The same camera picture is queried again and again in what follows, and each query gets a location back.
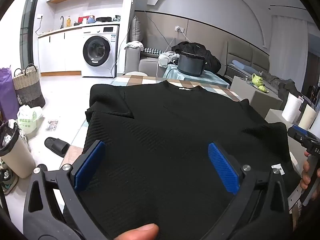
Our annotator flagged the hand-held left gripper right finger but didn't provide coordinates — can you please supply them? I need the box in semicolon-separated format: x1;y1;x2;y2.
200;142;294;240

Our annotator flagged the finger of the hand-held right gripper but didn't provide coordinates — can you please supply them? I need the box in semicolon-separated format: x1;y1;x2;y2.
287;124;320;151

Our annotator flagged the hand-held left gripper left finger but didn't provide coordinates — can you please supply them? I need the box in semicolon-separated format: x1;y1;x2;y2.
23;140;110;240

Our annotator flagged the black knit shirt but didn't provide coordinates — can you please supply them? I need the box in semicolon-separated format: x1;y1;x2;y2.
62;79;300;240

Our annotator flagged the person's right hand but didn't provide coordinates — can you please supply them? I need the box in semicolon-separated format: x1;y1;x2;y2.
300;151;310;190

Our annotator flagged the person's left hand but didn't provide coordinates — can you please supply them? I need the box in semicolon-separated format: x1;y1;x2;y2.
117;224;160;240

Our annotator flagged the paper towel roll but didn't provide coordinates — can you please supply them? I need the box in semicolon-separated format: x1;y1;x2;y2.
282;92;304;122

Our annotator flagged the black slipper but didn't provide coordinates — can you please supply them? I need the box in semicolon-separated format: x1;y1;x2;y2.
44;137;70;158

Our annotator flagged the dark green clothing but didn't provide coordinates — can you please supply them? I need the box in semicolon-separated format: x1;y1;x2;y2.
262;71;300;98

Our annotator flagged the grey side table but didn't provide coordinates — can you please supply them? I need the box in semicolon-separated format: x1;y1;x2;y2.
230;76;283;110

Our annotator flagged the printed paper leaflet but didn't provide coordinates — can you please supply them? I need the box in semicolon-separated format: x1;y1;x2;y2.
45;119;59;132

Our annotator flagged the beige trash bin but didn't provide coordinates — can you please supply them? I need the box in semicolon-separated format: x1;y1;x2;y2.
0;121;35;179

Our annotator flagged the white green plastic bag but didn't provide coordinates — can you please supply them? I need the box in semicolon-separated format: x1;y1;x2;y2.
17;104;43;140

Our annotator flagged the blue pillow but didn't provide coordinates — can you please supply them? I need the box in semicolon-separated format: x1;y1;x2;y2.
231;59;262;73

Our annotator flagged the beige upholstered headboard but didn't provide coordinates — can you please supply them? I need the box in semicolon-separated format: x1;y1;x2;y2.
226;40;270;80

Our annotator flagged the white curtain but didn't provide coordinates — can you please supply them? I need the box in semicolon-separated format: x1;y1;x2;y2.
271;15;315;58

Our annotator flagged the checkered blanket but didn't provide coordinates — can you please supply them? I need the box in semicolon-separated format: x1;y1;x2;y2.
60;71;245;167

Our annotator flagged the woven laundry basket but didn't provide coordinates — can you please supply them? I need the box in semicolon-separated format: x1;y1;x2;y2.
12;64;46;108

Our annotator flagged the black jacket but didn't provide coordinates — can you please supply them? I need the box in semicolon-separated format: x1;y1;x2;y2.
171;41;222;75

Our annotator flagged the purple bag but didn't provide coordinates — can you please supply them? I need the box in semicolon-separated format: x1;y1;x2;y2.
0;66;20;122

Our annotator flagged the dark cooking pot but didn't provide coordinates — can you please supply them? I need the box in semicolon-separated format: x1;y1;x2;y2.
177;51;205;77

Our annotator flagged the light blue cloth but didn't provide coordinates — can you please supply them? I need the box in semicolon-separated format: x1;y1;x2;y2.
162;64;232;88

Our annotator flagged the grey sofa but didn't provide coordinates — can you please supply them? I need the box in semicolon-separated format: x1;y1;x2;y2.
125;46;175;77

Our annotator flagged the white washing machine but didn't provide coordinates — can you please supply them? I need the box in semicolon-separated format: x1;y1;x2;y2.
81;25;120;78

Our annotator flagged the white lower kitchen cabinet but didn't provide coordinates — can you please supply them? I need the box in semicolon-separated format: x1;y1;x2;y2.
37;28;83;77

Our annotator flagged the grey cloth pile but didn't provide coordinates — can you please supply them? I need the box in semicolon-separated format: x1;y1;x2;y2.
158;51;181;68

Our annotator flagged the white cloth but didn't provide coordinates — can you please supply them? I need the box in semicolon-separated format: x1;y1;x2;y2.
124;41;144;50

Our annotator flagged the houndstooth cushion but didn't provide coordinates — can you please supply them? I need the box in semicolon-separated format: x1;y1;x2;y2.
143;47;165;55

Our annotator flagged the grey pillow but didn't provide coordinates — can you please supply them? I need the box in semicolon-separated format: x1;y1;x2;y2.
130;16;143;44

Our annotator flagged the dark glass door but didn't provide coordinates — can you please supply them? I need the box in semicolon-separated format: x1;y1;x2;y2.
20;0;44;67

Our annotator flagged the white cable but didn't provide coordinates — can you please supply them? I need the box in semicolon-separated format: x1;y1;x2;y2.
164;30;188;53

